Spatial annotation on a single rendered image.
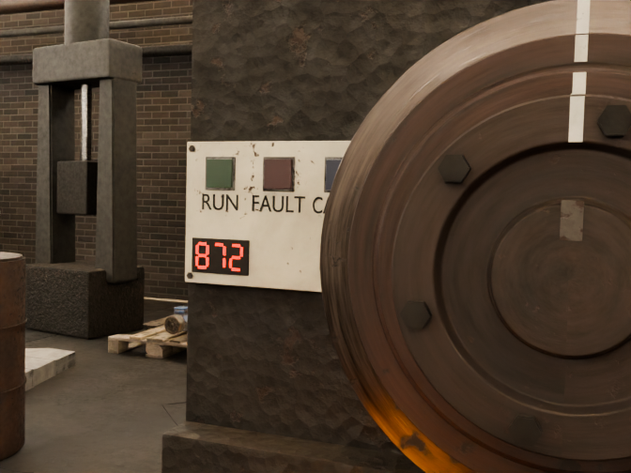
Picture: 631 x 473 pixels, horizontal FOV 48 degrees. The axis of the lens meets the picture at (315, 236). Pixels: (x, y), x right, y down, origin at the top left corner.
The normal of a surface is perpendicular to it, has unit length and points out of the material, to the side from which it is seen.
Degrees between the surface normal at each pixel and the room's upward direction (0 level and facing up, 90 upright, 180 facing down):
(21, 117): 90
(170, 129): 90
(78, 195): 90
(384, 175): 90
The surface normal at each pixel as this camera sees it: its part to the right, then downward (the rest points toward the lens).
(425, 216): -0.36, 0.04
